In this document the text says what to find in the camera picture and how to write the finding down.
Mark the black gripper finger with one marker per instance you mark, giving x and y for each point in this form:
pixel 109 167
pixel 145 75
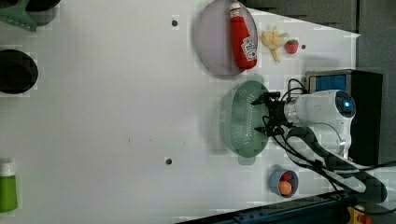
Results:
pixel 262 100
pixel 267 130

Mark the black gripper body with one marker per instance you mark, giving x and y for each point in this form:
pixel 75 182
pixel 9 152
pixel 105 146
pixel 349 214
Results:
pixel 276 118

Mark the green plastic strainer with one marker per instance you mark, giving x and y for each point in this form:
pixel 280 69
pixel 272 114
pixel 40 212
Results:
pixel 240 118

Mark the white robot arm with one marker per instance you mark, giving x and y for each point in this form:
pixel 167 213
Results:
pixel 316 132

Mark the red toy fruit in bowl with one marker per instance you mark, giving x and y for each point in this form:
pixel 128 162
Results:
pixel 286 176

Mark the blue small bowl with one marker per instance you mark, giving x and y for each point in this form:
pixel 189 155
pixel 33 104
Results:
pixel 275 178

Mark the red ketchup bottle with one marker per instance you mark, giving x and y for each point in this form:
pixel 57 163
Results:
pixel 244 49

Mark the orange toy fruit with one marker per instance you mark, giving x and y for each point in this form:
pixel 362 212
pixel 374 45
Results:
pixel 284 187

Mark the red toy strawberry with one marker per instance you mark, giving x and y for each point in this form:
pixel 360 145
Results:
pixel 291 46

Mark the grey round plate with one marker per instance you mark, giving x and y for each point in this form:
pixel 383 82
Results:
pixel 212 34

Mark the black toaster oven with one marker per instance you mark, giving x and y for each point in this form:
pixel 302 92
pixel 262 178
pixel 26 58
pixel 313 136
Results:
pixel 366 90

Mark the dark container top corner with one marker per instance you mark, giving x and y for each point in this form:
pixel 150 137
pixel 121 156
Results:
pixel 43 12

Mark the black cylindrical cup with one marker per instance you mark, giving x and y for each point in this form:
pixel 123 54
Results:
pixel 18 72

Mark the green triangular holder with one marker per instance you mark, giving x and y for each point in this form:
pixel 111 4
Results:
pixel 17 16

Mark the green bottle white cap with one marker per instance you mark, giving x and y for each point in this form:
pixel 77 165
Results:
pixel 8 187

